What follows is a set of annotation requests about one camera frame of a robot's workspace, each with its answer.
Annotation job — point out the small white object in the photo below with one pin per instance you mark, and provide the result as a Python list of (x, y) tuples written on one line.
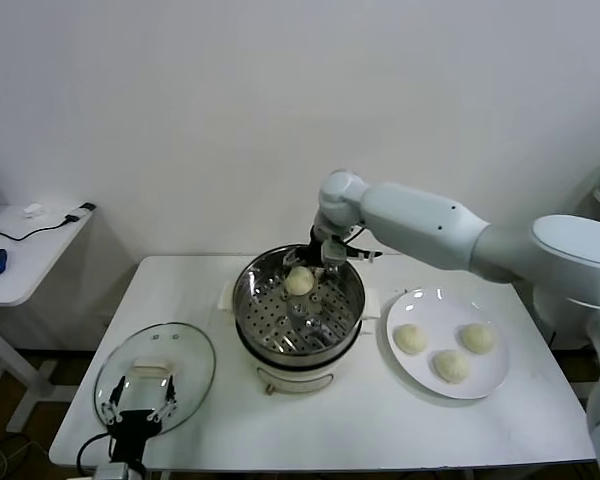
[(34, 212)]

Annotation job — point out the stainless steel steamer basket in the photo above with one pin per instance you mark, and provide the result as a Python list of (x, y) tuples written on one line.
[(330, 320)]

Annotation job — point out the cream electric cooking pot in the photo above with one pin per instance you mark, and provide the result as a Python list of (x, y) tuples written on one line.
[(295, 376)]

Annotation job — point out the glass pot lid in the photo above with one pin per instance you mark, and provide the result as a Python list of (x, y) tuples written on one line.
[(185, 350)]

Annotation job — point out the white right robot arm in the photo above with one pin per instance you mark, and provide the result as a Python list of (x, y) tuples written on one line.
[(420, 225)]

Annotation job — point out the white round plate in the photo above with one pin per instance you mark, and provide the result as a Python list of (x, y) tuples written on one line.
[(430, 310)]

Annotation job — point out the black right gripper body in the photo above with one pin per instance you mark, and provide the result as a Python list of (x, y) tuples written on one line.
[(314, 247)]

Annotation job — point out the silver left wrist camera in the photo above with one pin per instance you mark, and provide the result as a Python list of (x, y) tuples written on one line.
[(112, 471)]

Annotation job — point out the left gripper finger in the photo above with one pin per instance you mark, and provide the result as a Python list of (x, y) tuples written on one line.
[(113, 406), (167, 401)]

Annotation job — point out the white steamed baozi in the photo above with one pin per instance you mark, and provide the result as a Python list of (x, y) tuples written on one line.
[(477, 338), (298, 281), (411, 339), (450, 366)]

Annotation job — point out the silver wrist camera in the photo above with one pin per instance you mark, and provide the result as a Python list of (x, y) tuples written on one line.
[(333, 251), (112, 471)]

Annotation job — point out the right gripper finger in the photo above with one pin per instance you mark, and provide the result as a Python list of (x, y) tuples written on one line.
[(331, 270), (291, 259)]

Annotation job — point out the white side desk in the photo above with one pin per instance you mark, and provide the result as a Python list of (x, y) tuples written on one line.
[(30, 265)]

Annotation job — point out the black floor stand base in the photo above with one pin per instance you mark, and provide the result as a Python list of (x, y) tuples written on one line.
[(570, 354)]

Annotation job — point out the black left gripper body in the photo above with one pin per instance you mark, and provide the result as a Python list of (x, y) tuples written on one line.
[(130, 430)]

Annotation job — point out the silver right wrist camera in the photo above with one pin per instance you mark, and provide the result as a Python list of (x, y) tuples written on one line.
[(333, 251)]

